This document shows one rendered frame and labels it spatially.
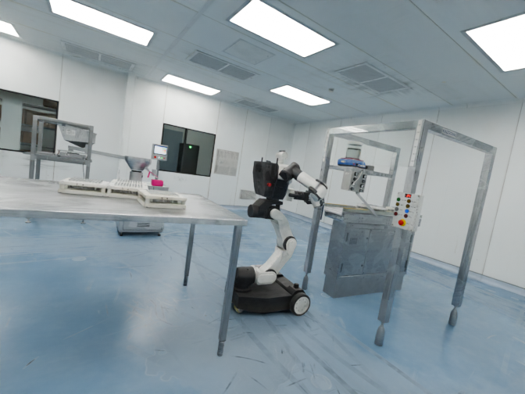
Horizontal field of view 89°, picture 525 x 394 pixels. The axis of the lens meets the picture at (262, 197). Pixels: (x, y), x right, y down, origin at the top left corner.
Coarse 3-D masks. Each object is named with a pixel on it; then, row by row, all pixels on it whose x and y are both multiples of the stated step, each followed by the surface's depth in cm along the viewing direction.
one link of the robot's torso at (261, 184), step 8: (256, 168) 237; (264, 168) 219; (272, 168) 222; (280, 168) 222; (256, 176) 230; (264, 176) 220; (272, 176) 223; (256, 184) 233; (264, 184) 221; (272, 184) 224; (280, 184) 226; (288, 184) 233; (256, 192) 236; (264, 192) 223; (272, 192) 226; (280, 192) 229
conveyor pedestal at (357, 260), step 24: (336, 240) 284; (360, 240) 289; (384, 240) 308; (408, 240) 330; (336, 264) 281; (360, 264) 295; (384, 264) 315; (408, 264) 336; (336, 288) 284; (360, 288) 302
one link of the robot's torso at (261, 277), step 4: (256, 268) 240; (256, 272) 236; (260, 272) 234; (264, 272) 236; (268, 272) 238; (272, 272) 240; (256, 276) 234; (260, 276) 233; (264, 276) 235; (268, 276) 237; (272, 276) 239; (276, 276) 242; (256, 280) 233; (260, 280) 234; (264, 280) 236; (268, 280) 238; (272, 280) 240; (260, 284) 235; (264, 284) 237
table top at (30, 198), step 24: (0, 192) 137; (24, 192) 146; (48, 192) 156; (0, 216) 109; (24, 216) 113; (48, 216) 117; (72, 216) 121; (96, 216) 125; (120, 216) 130; (144, 216) 135; (168, 216) 142; (192, 216) 152; (216, 216) 163
